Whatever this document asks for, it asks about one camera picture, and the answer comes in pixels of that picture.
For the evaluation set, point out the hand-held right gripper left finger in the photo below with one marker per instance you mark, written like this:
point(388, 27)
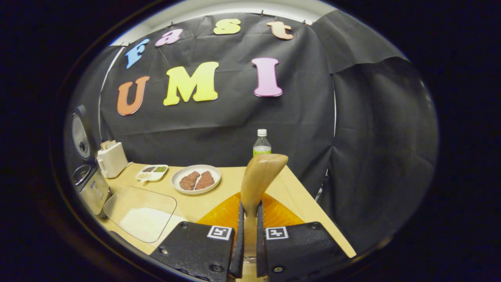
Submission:
point(238, 250)

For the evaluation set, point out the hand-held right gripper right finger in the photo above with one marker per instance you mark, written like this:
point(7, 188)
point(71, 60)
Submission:
point(261, 250)

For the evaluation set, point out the wooden spoon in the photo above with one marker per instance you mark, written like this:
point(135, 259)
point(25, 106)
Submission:
point(260, 176)

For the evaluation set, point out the black and silver rice cooker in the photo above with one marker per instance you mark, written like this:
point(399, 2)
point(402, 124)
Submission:
point(94, 192)

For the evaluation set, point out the brown meat piece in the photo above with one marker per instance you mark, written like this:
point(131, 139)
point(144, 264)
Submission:
point(189, 181)
point(205, 180)

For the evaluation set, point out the white round plate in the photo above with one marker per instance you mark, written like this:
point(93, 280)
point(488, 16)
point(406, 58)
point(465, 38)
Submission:
point(195, 167)

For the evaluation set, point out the green tea bottle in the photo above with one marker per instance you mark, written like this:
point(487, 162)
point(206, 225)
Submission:
point(262, 145)

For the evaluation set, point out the white divided condiment tray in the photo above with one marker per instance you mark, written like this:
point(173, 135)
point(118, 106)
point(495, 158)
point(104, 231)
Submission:
point(152, 173)

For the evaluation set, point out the black backdrop cloth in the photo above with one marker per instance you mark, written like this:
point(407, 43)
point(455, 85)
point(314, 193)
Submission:
point(293, 129)

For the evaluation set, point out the white toaster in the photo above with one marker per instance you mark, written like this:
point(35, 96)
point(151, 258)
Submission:
point(113, 160)

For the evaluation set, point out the brown bread slice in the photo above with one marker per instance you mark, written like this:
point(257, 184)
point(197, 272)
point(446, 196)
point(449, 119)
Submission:
point(107, 145)

